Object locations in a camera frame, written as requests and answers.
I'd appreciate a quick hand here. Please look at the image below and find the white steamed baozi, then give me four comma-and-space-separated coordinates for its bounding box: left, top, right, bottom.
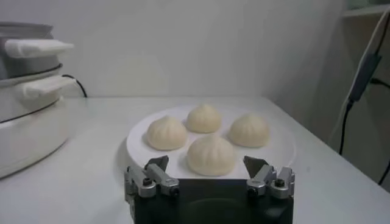
228, 112, 271, 149
146, 115, 189, 152
186, 134, 236, 177
185, 103, 222, 134

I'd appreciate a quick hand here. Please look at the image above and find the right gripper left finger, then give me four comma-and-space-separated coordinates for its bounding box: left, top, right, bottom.
124, 155, 180, 203

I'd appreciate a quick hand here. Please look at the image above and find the white round plate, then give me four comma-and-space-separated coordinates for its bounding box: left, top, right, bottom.
126, 104, 296, 180

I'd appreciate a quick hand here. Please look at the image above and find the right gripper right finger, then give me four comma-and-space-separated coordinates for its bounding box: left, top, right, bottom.
243, 155, 296, 200

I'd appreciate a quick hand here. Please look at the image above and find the white electric cooking pot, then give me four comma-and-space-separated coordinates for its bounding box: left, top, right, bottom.
0, 75, 77, 180

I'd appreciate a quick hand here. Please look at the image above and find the black pot power cord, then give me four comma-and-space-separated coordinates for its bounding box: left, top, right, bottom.
62, 74, 88, 98

